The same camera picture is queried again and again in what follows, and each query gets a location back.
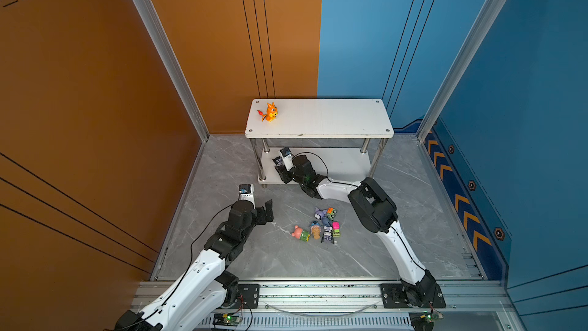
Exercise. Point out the right aluminium corner post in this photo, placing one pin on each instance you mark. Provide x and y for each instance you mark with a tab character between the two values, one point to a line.
475	37

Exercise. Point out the orange fox toy figure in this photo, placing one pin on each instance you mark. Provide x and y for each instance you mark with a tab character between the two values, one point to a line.
270	114

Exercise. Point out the left green circuit board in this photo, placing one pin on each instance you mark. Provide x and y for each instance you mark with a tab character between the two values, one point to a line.
226	321

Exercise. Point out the left aluminium corner post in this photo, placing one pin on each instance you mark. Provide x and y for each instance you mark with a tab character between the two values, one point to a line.
153	25

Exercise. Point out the aluminium corner post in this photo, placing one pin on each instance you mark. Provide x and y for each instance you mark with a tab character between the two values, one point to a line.
475	37
153	25

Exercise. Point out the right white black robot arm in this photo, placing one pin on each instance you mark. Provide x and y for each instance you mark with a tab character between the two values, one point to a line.
377	212

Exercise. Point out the right circuit board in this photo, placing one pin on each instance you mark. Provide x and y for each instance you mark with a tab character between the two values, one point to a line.
425	322

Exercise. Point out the green orange toy car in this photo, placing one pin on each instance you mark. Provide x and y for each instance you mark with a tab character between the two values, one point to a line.
331	213

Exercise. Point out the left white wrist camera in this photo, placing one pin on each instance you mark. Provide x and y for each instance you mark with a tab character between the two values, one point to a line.
246	193

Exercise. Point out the purple bat toy figure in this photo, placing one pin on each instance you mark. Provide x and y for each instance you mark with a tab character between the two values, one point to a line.
322	215

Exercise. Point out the white two-tier metal shelf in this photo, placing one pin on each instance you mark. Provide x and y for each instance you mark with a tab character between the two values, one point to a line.
312	119

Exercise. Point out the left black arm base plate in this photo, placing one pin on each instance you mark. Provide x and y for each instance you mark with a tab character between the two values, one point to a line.
242	294

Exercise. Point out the pink green block toy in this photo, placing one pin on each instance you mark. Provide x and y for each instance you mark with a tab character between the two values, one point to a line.
336	233

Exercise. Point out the pink pig green toy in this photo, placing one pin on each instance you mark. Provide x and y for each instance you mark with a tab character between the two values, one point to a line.
301	234

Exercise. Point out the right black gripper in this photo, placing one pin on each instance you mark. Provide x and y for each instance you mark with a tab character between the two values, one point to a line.
282	174

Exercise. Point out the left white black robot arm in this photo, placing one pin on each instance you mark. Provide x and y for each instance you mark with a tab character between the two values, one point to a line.
206	284

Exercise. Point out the ice cream cone toy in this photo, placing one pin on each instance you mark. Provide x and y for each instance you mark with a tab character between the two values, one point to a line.
315	230

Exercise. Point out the black white kuromi toy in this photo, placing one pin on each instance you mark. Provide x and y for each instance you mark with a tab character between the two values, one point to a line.
278	161

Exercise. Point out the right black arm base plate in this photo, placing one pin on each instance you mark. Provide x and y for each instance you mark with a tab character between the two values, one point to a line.
397	295

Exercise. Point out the grey purple kuromi toy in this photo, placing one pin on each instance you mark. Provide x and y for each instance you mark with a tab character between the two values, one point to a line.
327	235

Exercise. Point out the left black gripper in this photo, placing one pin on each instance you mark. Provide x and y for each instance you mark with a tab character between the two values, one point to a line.
262	219

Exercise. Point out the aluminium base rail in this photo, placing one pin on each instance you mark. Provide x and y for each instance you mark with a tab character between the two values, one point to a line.
356	304

